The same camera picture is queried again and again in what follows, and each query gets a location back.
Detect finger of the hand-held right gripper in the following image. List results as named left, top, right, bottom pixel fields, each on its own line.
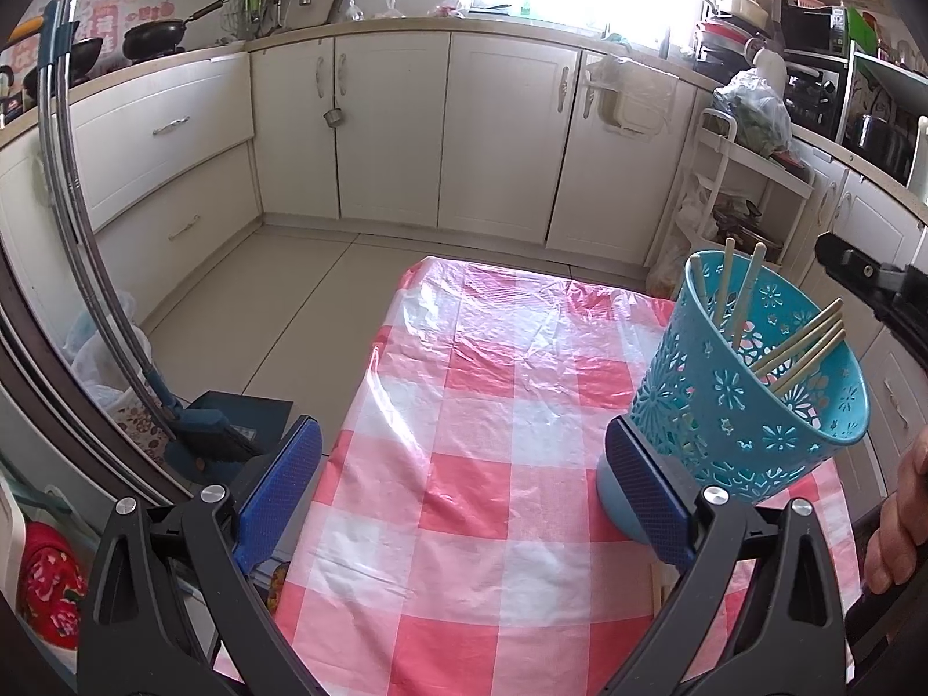
left=813, top=230, right=928, bottom=349

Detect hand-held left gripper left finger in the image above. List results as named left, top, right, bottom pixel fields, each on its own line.
left=76, top=415, right=325, bottom=696

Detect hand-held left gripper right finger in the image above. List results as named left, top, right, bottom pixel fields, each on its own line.
left=603, top=415, right=851, bottom=696

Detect blue perforated plastic basket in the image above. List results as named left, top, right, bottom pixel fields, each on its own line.
left=596, top=250, right=871, bottom=546

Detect wooden chopstick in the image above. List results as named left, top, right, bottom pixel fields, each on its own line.
left=688, top=255, right=715, bottom=306
left=772, top=329, right=848, bottom=394
left=728, top=241, right=768, bottom=353
left=750, top=297, right=846, bottom=376
left=761, top=319, right=846, bottom=382
left=710, top=236, right=737, bottom=331

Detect person's right hand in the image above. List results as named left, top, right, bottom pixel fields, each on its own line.
left=862, top=442, right=928, bottom=596

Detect dark blue dustpan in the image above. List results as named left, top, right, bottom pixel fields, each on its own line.
left=163, top=390, right=295, bottom=483

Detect black cooking pot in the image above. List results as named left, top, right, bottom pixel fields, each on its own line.
left=844, top=112, right=918, bottom=186

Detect white trolley rack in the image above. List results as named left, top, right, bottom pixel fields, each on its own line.
left=670, top=107, right=817, bottom=284

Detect dark pot on rack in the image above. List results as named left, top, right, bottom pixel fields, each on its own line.
left=714, top=199, right=784, bottom=248

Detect red white checkered tablecloth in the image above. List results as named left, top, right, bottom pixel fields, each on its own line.
left=210, top=255, right=864, bottom=696

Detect black toaster oven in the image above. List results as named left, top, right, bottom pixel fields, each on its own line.
left=783, top=50, right=853, bottom=139

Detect plastic bag of greens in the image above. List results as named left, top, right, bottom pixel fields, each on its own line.
left=714, top=68, right=795, bottom=161

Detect white plastic bag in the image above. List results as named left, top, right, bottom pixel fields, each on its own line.
left=61, top=290, right=157, bottom=414

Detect white jug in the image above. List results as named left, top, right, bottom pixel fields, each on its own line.
left=750, top=47, right=791, bottom=99

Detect red floral cushion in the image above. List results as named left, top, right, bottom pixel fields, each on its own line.
left=18, top=522, right=88, bottom=650

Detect stack of dishes and pots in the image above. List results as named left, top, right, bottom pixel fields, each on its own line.
left=692, top=0, right=773, bottom=74

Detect white hanging bin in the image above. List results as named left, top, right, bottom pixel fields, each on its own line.
left=583, top=54, right=679, bottom=135

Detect cream kitchen cabinets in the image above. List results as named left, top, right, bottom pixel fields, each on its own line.
left=0, top=29, right=928, bottom=523

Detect black frying pan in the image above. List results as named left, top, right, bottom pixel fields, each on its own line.
left=122, top=0, right=231, bottom=63

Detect black wok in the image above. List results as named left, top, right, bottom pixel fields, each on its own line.
left=21, top=36, right=106, bottom=99

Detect beige kitchen countertop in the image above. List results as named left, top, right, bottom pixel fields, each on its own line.
left=0, top=10, right=928, bottom=219

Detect grey baking tray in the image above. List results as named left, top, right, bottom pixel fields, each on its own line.
left=279, top=0, right=345, bottom=30

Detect chrome and brown frame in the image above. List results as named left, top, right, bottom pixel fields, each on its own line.
left=0, top=0, right=197, bottom=509

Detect red wall stickers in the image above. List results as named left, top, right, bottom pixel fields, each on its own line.
left=14, top=0, right=182, bottom=66

